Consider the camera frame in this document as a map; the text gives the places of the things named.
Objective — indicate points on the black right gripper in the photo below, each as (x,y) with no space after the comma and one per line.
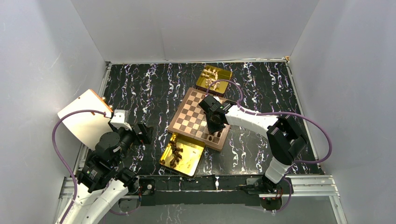
(211,128)

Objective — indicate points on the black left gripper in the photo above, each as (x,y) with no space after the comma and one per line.
(145,136)

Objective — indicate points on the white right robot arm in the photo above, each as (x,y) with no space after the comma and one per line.
(285,137)

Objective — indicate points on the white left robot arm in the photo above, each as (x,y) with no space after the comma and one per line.
(101,182)

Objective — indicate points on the wooden folding chess board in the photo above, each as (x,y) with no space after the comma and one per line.
(190,121)

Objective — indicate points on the pile of light chess pieces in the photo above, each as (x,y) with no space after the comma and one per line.
(210,76)

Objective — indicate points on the gold tin with light pieces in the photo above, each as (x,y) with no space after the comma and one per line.
(218,88)

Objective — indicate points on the pile of dark chess pieces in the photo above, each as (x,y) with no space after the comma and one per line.
(172,154)

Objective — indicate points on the gold tin with dark pieces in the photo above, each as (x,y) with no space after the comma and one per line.
(193,150)

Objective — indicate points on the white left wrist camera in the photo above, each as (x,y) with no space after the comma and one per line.
(120,119)

